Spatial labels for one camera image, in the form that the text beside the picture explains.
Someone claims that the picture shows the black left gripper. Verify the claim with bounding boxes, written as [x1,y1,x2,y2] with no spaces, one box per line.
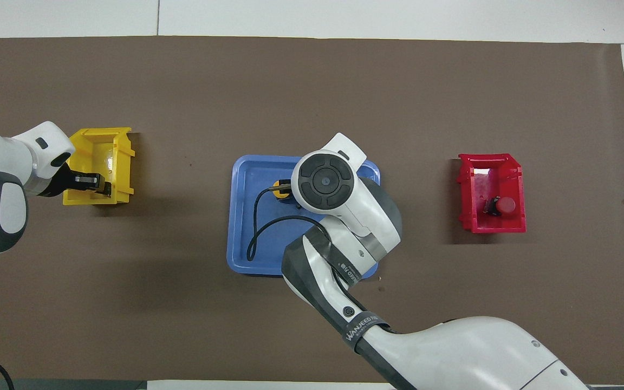
[36,161,101,198]

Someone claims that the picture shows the red push button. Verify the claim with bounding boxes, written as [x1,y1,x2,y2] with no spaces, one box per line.
[483,196,517,217]

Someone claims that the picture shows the yellow plastic bin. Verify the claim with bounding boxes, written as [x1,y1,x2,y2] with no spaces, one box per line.
[63,127,135,206]

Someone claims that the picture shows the brown table mat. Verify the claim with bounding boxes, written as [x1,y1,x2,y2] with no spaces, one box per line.
[0,35,624,383]

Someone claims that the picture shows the blue plastic tray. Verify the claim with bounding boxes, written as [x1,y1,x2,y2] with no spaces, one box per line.
[226,155,381,280]

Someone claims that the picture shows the red plastic bin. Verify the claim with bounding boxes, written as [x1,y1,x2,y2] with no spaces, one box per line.
[457,153,527,234]

